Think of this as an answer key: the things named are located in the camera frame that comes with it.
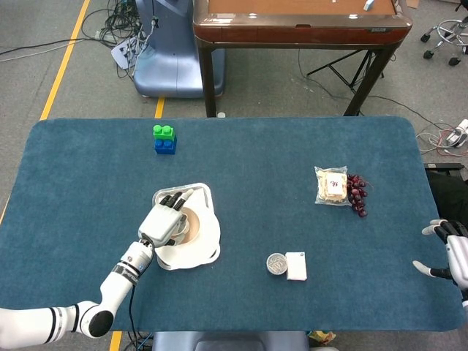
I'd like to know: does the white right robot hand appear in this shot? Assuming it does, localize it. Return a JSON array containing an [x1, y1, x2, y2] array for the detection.
[[412, 219, 468, 290]]

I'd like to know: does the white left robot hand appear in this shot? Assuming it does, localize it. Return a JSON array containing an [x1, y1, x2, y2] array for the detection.
[[137, 189, 195, 247]]

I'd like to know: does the white floral paper cup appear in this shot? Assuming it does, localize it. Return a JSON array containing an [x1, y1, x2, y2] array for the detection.
[[166, 214, 192, 246]]

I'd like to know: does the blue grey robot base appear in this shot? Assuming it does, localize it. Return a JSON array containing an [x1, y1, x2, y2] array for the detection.
[[133, 0, 226, 99]]

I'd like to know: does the grey blue own robot base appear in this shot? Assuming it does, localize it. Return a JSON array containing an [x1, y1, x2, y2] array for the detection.
[[151, 331, 339, 351]]

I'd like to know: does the beige bowl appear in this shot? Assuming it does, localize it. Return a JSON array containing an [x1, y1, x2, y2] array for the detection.
[[171, 206, 201, 246]]

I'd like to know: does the white round plate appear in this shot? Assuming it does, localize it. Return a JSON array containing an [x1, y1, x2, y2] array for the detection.
[[155, 210, 222, 271]]

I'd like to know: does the silver metal tray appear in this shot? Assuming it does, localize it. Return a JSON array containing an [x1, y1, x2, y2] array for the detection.
[[151, 182, 222, 271]]

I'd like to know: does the black equipment beside table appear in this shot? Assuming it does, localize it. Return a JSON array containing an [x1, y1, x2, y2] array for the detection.
[[423, 162, 468, 224]]

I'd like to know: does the blue toy building block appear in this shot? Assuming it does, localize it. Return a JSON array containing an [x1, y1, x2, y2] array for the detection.
[[154, 135, 178, 156]]

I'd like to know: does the green toy building block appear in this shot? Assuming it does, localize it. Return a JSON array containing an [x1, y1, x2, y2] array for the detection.
[[152, 124, 176, 142]]

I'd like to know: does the blue felt table cover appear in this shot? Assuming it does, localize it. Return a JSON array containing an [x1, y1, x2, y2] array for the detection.
[[0, 116, 466, 333]]

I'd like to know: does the dark red grape bunch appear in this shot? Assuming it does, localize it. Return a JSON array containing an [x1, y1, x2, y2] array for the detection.
[[345, 173, 374, 219]]

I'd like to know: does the white power strip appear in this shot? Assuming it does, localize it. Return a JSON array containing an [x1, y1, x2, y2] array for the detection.
[[445, 118, 468, 147]]

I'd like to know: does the clear round paper clip tub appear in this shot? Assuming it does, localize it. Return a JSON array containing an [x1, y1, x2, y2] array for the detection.
[[265, 252, 289, 276]]

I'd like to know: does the white pink small box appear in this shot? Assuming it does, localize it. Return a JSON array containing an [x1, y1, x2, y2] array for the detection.
[[284, 251, 308, 282]]

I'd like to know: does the clear bag of snacks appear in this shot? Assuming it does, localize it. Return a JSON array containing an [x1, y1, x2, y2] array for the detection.
[[314, 165, 350, 207]]

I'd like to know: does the yellow patterned bag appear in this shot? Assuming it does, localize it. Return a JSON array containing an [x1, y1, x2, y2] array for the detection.
[[306, 330, 336, 345]]

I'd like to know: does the white floor socket board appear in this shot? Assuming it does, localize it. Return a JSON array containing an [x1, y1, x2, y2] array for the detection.
[[110, 38, 142, 70]]

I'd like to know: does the chrome office chair base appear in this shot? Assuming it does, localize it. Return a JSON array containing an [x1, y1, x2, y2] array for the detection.
[[420, 18, 468, 67]]

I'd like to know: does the black tripod stand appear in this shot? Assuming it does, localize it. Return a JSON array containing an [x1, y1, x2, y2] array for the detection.
[[306, 49, 385, 92]]

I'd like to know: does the brown mahjong table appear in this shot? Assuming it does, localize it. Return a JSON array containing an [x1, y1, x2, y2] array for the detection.
[[192, 0, 414, 118]]

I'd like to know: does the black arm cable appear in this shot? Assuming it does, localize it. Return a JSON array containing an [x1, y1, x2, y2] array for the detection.
[[127, 284, 143, 351]]

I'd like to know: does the hanging cable with connector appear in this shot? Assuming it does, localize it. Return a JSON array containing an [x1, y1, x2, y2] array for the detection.
[[148, 0, 160, 31]]

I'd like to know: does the black floor cable bundle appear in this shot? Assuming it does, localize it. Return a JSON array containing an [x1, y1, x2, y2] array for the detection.
[[80, 0, 147, 80]]

